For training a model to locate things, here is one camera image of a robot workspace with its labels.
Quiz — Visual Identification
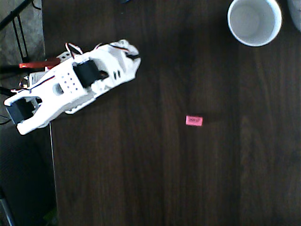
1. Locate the small pink block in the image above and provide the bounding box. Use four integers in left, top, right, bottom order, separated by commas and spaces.
185, 115, 203, 127

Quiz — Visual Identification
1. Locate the white ceramic cup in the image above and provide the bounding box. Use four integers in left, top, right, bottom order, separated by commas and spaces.
227, 0, 283, 47

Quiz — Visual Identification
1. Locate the black metal stand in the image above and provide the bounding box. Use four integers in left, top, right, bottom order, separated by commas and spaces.
0, 0, 43, 60

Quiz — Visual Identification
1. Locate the grey metal pole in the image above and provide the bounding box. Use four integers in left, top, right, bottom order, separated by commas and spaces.
0, 188, 15, 226

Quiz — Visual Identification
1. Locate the red clamp handle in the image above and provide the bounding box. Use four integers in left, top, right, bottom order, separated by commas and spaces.
0, 57, 61, 74

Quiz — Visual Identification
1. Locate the black power cable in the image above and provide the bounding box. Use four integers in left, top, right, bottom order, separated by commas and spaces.
0, 86, 26, 98

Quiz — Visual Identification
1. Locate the blue white cable reel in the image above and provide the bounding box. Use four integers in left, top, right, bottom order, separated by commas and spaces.
287, 0, 301, 33

